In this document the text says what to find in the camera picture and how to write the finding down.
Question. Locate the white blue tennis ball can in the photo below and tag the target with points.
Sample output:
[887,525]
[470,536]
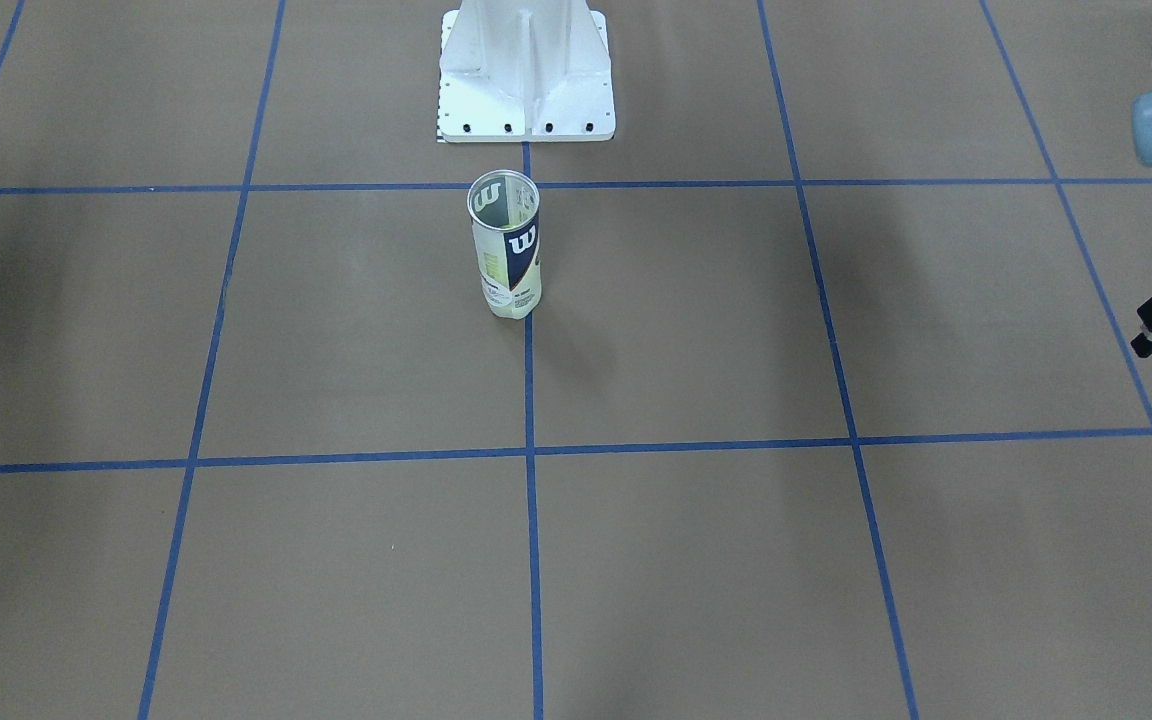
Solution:
[504,207]

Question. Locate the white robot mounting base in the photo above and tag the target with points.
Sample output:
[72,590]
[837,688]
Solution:
[525,72]

